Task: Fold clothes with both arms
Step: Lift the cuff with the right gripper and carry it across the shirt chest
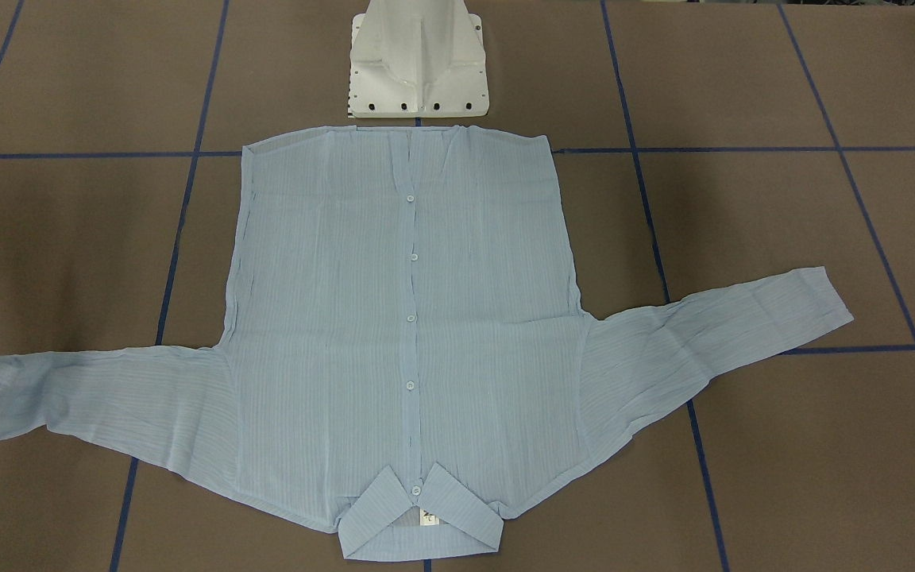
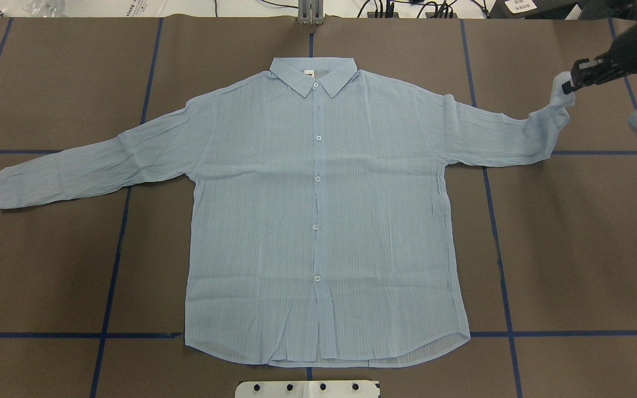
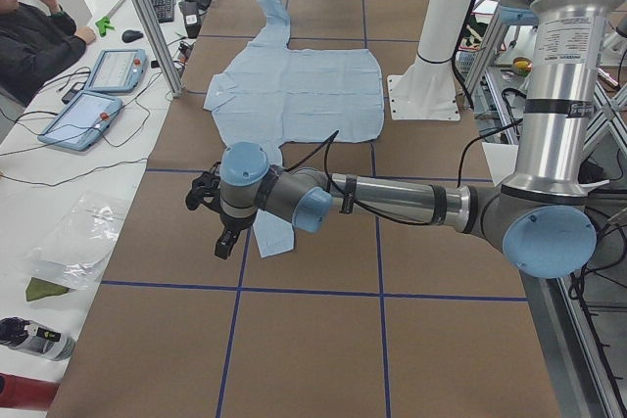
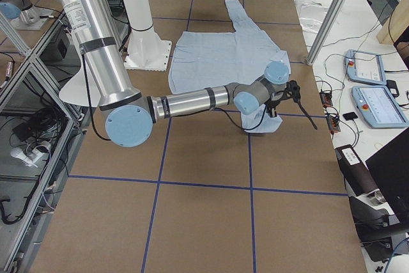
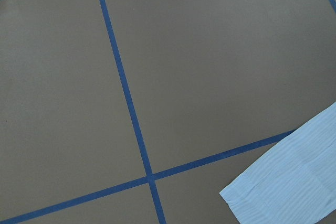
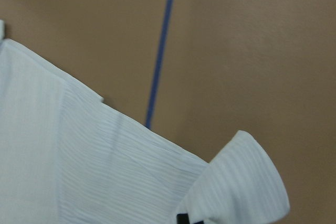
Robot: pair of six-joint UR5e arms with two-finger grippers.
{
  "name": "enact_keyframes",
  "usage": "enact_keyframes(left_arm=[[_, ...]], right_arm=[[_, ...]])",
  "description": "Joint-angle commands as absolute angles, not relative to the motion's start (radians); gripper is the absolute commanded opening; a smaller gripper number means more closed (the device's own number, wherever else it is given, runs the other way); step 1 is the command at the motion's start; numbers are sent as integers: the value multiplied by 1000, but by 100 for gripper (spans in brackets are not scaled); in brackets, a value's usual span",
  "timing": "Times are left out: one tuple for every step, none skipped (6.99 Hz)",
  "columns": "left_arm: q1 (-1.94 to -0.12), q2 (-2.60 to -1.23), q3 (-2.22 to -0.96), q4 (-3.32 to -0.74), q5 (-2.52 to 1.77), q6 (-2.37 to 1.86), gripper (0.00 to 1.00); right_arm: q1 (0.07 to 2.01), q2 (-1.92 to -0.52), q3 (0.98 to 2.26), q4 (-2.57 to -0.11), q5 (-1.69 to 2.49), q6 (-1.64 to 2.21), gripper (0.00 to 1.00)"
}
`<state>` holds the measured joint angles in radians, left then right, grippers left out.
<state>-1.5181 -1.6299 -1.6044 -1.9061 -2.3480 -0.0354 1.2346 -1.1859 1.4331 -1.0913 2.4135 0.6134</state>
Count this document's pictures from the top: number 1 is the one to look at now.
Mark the light blue button-up shirt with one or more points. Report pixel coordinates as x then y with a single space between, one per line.
405 360

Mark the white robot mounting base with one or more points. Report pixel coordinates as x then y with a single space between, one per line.
417 59

